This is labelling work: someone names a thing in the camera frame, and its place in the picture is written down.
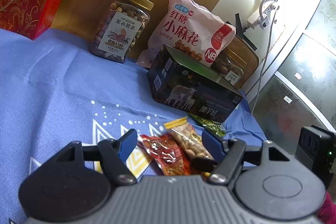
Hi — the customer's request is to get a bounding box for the yellow peanut snack packet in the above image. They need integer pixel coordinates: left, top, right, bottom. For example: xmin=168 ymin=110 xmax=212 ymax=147
xmin=164 ymin=117 xmax=214 ymax=160

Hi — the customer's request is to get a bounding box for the red spicy snack packet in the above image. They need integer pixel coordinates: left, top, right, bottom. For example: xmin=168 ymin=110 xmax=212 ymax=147
xmin=139 ymin=133 xmax=206 ymax=176

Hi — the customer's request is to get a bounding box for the magenta knit sleeve forearm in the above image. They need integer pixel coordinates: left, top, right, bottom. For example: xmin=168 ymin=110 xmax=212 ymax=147
xmin=318 ymin=192 xmax=336 ymax=224

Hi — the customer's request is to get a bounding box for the olive green snack pouch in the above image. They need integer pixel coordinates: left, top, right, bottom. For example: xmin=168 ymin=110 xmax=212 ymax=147
xmin=188 ymin=113 xmax=226 ymax=136

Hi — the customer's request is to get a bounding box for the blue patterned bedsheet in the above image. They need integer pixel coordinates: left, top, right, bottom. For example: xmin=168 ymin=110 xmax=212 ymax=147
xmin=0 ymin=27 xmax=268 ymax=224

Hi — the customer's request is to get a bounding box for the dark nut jar gold lid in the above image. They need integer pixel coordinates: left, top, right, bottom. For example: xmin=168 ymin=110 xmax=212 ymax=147
xmin=211 ymin=48 xmax=247 ymax=89

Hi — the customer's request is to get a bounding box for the black sheep print box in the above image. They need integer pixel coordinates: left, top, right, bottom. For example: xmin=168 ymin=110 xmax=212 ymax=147
xmin=147 ymin=45 xmax=243 ymax=123

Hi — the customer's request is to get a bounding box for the cashew jar gold lid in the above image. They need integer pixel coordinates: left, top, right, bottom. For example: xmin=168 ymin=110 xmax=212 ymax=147
xmin=89 ymin=0 xmax=154 ymax=63

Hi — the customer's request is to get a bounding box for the pink twisted dough snack bag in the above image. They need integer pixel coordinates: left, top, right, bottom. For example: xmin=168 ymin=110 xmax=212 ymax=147
xmin=137 ymin=0 xmax=236 ymax=68

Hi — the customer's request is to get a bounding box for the white power strip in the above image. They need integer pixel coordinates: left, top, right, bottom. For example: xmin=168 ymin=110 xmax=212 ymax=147
xmin=247 ymin=0 xmax=279 ymax=30

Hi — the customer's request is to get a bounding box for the white cable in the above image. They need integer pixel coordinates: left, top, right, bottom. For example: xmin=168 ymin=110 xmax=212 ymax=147
xmin=250 ymin=3 xmax=279 ymax=114

